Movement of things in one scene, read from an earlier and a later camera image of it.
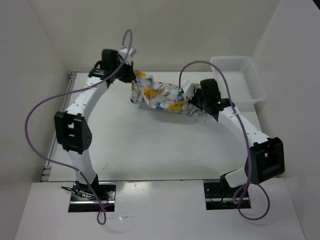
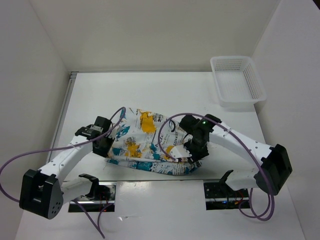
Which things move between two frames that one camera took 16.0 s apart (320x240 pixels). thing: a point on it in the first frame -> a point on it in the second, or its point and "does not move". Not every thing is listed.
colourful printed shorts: x=144 y=88 -> x=142 y=140
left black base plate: x=82 y=200 does not move
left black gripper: x=130 y=76 -> x=104 y=153
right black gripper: x=192 y=99 -> x=196 y=156
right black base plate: x=218 y=196 does not move
